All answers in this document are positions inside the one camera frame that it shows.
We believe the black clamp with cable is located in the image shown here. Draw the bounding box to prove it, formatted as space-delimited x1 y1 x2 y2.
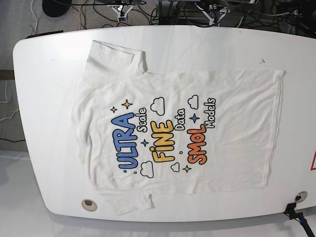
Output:
284 203 315 237

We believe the white printed T-shirt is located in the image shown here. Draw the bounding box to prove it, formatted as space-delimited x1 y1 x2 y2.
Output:
72 41 284 215

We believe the table cable grommet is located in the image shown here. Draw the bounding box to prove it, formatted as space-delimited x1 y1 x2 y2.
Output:
81 199 97 212
294 191 308 203

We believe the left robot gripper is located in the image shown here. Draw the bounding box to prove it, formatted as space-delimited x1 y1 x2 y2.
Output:
197 3 229 26

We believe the red triangle sticker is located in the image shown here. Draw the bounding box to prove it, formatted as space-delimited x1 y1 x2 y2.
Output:
310 151 316 171

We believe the right table cable grommet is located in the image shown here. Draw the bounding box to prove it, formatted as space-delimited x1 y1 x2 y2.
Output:
294 191 308 203

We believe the white floor cable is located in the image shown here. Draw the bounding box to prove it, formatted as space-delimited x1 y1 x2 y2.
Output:
0 79 9 104

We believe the black round base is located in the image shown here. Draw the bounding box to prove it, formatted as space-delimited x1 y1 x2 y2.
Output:
42 0 72 18

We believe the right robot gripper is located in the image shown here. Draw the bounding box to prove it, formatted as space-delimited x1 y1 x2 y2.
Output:
110 5 134 23

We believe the yellow floor cable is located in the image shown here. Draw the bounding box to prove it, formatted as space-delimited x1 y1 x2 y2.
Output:
78 0 87 31

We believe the left table cable grommet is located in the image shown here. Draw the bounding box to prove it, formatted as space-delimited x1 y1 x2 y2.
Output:
81 199 97 212

